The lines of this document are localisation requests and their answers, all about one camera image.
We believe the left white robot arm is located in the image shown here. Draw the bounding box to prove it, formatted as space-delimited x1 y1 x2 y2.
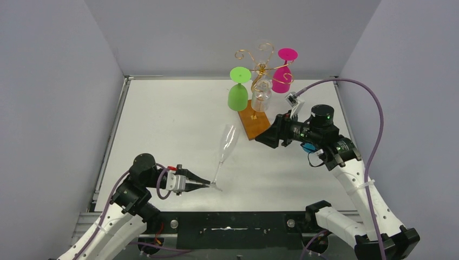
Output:
59 153 212 259

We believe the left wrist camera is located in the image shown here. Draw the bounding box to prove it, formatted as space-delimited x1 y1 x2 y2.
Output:
166 171 186 193

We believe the green plastic wine glass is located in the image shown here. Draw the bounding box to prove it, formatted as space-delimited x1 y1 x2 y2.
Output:
227 67 251 112

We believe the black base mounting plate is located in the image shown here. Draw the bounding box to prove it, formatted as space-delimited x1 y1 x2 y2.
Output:
123 211 339 260

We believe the clear tall flute glass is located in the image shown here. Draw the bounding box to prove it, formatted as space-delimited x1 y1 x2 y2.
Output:
210 125 240 192

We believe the pink plastic wine glass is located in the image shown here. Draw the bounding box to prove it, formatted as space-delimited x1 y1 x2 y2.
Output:
272 48 298 94

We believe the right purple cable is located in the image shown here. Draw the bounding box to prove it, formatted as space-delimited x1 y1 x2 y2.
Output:
296 78 388 260

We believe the clear patterned wine glass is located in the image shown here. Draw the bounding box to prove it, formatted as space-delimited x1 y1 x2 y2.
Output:
251 80 272 112

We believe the gold wire glass rack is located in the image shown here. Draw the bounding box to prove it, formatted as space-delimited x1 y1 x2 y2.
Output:
235 49 283 140

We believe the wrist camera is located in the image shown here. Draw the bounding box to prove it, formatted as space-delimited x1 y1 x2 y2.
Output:
285 92 304 119
166 171 186 193

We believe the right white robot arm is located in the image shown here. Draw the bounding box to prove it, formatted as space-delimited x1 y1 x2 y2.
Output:
255 105 420 259

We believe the blue plastic wine glass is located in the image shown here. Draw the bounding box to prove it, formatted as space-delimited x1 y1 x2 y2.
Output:
301 142 318 154

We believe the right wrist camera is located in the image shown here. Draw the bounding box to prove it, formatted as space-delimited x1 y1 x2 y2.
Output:
285 92 304 119

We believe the clear round wine glass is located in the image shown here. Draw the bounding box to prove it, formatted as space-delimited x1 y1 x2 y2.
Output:
253 39 275 77

